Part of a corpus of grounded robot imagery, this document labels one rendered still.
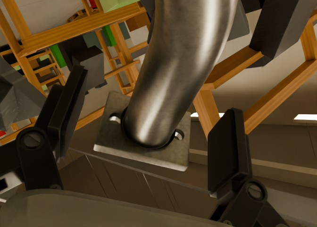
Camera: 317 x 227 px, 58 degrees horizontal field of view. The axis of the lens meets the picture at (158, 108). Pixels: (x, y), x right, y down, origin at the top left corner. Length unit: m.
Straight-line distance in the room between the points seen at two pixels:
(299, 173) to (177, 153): 5.46
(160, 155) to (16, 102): 0.13
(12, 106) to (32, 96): 0.02
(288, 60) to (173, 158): 6.92
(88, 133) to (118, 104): 11.34
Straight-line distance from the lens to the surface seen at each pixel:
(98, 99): 11.64
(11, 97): 0.24
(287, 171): 5.71
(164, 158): 0.16
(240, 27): 0.16
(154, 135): 0.15
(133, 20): 5.68
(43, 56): 10.39
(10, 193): 0.28
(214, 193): 0.16
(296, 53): 6.94
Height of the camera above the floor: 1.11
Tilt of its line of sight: 16 degrees up
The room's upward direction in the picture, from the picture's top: 158 degrees clockwise
